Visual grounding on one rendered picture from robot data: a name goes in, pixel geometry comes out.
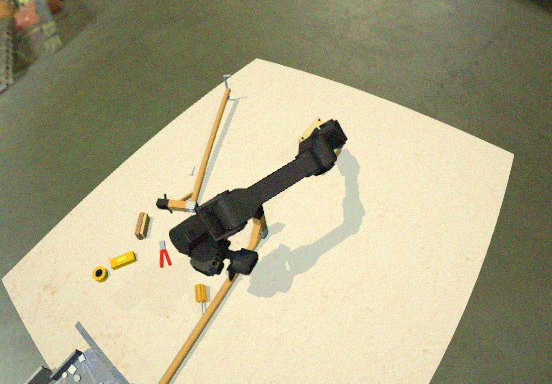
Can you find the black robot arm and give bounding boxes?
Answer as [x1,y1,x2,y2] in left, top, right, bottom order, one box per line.
[169,119,348,277]

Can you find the red-handled pliers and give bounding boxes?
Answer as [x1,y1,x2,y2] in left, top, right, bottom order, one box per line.
[159,240,171,268]

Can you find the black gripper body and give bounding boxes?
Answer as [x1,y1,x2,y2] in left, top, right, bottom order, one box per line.
[185,236,259,276]

